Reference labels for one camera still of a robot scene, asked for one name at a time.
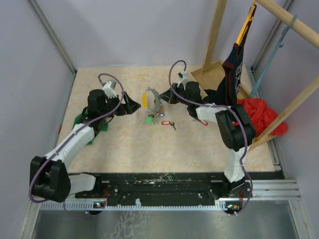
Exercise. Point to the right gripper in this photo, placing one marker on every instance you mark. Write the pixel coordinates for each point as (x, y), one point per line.
(169, 96)

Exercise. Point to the green cloth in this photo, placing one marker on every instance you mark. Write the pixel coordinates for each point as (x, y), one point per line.
(86, 127)

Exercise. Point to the wooden clothes rack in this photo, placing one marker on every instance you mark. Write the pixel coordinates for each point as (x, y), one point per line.
(211, 72)

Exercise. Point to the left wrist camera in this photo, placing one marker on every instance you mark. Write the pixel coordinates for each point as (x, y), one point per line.
(109, 88)

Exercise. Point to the aluminium frame rail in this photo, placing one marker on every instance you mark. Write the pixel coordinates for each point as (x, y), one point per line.
(117, 200)

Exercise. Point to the large metal keyring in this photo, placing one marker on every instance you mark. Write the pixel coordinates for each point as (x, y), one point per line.
(157, 102)

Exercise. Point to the red cloth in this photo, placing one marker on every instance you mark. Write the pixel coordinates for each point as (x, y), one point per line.
(259, 113)

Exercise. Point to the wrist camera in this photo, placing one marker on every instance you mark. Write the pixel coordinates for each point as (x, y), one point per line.
(109, 88)
(183, 78)

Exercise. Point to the dark navy jersey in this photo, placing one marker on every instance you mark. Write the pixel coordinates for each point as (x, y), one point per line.
(228, 89)

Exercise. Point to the bunch of tagged keys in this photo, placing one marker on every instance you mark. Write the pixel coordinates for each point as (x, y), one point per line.
(154, 118)

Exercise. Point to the red tagged key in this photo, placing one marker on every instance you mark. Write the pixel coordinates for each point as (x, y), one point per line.
(170, 123)
(203, 122)

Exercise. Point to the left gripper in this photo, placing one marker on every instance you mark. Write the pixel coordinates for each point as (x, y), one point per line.
(130, 106)

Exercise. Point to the yellow clothes hanger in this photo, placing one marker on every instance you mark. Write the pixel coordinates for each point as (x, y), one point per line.
(248, 19)

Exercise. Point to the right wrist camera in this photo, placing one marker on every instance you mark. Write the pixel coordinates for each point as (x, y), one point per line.
(183, 78)

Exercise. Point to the blue clothes hanger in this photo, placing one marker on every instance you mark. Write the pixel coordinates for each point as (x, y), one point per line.
(279, 44)

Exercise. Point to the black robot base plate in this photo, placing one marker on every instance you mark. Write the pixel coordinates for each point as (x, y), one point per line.
(165, 189)

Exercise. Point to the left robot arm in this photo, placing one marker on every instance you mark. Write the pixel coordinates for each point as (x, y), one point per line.
(49, 177)

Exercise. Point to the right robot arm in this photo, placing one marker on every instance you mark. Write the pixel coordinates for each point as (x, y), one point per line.
(235, 127)

